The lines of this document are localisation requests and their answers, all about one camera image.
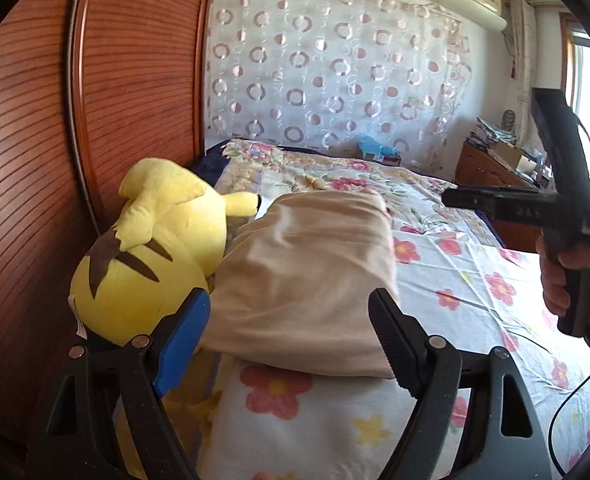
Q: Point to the yellow plush toy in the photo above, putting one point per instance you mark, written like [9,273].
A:
[165,220]

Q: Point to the wooden low cabinet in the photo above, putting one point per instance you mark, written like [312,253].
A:
[480,170]

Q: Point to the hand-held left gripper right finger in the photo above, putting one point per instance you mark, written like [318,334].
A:
[390,340]

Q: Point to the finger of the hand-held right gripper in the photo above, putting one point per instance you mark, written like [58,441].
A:
[490,202]

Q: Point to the dark woven fan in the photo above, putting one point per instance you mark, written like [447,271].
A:
[509,120]

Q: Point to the stack of newspapers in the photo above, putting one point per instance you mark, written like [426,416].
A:
[492,132]

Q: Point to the floral blanket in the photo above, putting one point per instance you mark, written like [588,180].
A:
[335,180]

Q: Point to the person's right hand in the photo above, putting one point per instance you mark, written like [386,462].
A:
[552,285]

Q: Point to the peach printed t-shirt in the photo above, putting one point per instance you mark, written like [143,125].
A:
[300,270]

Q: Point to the white flower-print sheet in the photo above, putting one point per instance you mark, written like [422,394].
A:
[475,285]

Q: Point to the blue cardboard box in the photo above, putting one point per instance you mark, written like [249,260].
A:
[377,150]

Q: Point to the open brown cardboard box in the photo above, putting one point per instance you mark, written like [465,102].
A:
[515,156]

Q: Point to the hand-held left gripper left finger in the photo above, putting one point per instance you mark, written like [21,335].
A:
[182,345]

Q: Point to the circle-patterned sheer curtain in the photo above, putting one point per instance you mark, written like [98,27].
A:
[325,85]

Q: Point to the bundled pale window curtain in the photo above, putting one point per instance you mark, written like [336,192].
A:
[522,60]

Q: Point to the wooden slatted wardrobe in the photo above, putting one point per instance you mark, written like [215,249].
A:
[125,85]

